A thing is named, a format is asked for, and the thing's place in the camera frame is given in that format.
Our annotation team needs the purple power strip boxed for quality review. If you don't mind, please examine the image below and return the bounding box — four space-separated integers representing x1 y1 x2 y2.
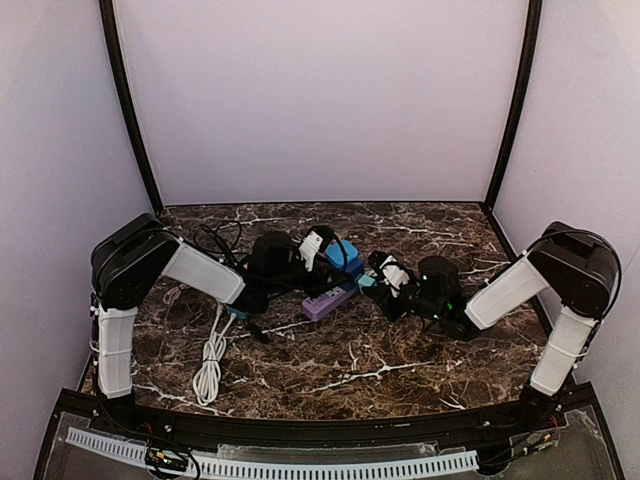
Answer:
301 285 358 322

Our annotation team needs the blue small charger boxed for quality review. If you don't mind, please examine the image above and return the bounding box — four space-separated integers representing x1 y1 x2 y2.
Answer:
325 240 359 269

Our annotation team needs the teal small charger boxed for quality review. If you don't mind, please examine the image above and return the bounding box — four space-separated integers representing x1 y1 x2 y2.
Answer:
357 274 377 293

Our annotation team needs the dark blue cube adapter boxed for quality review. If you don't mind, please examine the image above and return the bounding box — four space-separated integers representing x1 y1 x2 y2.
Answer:
345 257 365 278

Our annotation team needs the black power adapter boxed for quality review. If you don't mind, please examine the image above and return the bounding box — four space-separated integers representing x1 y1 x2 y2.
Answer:
244 320 270 344

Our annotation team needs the teal power strip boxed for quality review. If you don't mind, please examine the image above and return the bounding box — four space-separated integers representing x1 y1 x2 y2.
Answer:
226 306 249 320

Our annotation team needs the black USB cable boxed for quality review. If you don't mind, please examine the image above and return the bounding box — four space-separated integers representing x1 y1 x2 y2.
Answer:
192 221 244 261

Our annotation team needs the white power strip cord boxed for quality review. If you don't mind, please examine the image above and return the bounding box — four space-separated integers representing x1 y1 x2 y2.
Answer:
192 309 236 407

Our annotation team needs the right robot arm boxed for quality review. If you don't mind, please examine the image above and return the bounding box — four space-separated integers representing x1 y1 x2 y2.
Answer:
358 221 623 400

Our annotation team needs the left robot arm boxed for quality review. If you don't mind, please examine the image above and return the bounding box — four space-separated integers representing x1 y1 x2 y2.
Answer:
90 213 353 399

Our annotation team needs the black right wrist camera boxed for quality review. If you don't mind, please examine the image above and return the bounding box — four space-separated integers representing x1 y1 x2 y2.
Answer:
418 256 462 317

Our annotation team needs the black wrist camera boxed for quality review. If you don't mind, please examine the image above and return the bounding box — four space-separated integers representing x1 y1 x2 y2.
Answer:
418 256 462 317
248 231 294 276

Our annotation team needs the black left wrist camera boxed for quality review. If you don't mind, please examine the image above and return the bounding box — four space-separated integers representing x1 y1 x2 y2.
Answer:
248 231 294 276

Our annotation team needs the pink white charging cable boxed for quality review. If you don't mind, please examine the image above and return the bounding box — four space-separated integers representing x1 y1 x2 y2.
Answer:
162 282 189 305

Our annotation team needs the black front rail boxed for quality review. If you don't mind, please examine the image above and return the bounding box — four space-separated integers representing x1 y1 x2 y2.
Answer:
59 382 596 454

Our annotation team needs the white slotted cable duct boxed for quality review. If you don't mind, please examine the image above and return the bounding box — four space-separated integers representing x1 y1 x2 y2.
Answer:
65 427 478 479

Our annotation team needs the black frame post right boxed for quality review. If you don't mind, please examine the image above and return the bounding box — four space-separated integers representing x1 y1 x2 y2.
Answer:
483 0 543 216

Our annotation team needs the black frame post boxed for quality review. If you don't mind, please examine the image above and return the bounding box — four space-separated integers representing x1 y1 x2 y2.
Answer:
483 0 543 216
98 0 164 214

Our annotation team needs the black frame post left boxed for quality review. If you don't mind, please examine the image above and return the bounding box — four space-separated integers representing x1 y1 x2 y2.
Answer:
98 0 164 214

